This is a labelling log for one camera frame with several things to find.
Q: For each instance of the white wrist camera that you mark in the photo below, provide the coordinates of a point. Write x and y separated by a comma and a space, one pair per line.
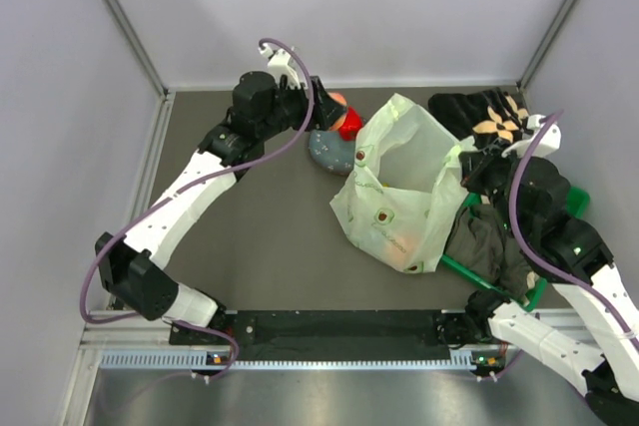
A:
281, 65
545, 145

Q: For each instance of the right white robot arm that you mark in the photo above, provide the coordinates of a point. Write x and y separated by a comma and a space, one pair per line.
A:
575, 260

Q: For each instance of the blue ceramic plate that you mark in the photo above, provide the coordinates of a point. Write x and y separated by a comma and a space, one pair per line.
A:
331, 152

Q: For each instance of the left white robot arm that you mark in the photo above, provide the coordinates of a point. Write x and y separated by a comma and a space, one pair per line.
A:
131, 264

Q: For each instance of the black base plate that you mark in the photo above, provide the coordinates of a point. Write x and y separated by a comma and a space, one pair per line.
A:
427, 327

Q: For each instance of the green plastic bin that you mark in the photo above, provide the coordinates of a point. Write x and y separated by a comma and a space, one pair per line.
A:
530, 300

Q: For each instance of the pale green plastic bag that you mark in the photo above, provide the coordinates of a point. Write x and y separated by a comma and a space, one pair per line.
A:
400, 200

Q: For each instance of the slotted cable duct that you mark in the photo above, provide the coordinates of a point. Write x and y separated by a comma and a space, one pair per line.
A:
214, 359

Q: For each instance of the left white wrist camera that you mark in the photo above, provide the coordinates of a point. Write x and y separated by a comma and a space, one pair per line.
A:
281, 65

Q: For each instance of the peach coloured fruit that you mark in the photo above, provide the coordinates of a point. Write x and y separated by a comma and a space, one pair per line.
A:
340, 99

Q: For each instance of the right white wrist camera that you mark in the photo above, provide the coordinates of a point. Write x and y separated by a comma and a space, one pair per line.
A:
545, 145

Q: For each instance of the black flower patterned blanket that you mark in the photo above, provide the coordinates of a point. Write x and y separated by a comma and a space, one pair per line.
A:
489, 117

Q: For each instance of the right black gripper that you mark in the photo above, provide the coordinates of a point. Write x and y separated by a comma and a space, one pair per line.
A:
474, 163

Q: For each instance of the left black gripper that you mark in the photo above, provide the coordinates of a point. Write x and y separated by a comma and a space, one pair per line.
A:
326, 111

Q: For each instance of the dark grey cloth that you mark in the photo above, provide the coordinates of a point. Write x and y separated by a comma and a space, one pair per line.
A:
480, 242

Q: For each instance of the red bell pepper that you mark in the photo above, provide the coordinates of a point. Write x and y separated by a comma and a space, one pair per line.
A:
349, 125

